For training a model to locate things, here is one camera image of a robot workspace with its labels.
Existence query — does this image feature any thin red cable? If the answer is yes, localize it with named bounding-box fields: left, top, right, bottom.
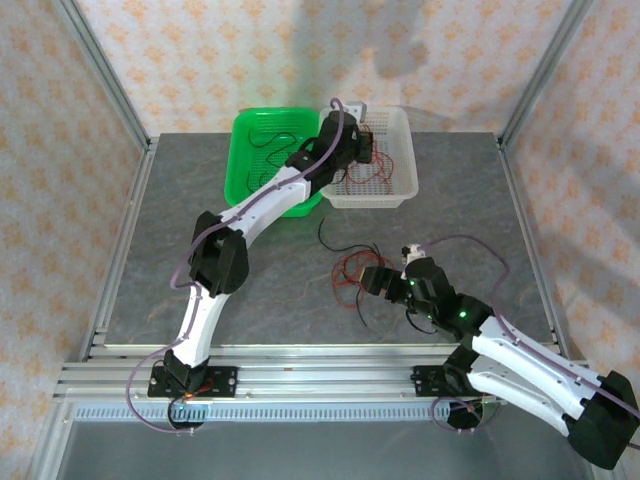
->
left=344, top=144, right=396, bottom=196
left=347, top=142, right=396, bottom=186
left=330, top=249, right=394, bottom=311

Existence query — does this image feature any thin black cable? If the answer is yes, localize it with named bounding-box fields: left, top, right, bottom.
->
left=352, top=259, right=374, bottom=329
left=248, top=130, right=301, bottom=196
left=317, top=216, right=382, bottom=254

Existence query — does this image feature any white plastic basket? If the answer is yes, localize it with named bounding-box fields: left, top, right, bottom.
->
left=319, top=105, right=420, bottom=210

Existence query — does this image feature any green plastic basket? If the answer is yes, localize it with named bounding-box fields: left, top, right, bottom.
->
left=222, top=107, right=324, bottom=220

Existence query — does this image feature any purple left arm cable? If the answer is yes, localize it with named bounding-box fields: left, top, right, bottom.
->
left=124, top=98, right=351, bottom=436

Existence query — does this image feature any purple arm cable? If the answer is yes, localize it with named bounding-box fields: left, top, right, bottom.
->
left=419, top=234, right=640, bottom=435
left=124, top=98, right=351, bottom=436

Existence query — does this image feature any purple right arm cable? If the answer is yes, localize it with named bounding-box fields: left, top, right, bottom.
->
left=419, top=234, right=640, bottom=435

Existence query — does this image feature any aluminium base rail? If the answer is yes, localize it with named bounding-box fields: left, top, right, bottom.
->
left=53, top=344, right=600, bottom=401

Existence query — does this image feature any aluminium side rail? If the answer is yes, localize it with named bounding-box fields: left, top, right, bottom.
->
left=494, top=134, right=629, bottom=480
left=27, top=137, right=161, bottom=480

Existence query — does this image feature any grey slotted cable duct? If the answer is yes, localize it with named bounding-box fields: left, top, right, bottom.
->
left=74, top=403, right=504, bottom=422

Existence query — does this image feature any aluminium frame post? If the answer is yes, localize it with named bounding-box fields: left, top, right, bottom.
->
left=497, top=0, right=596, bottom=151
left=52, top=0, right=154, bottom=151

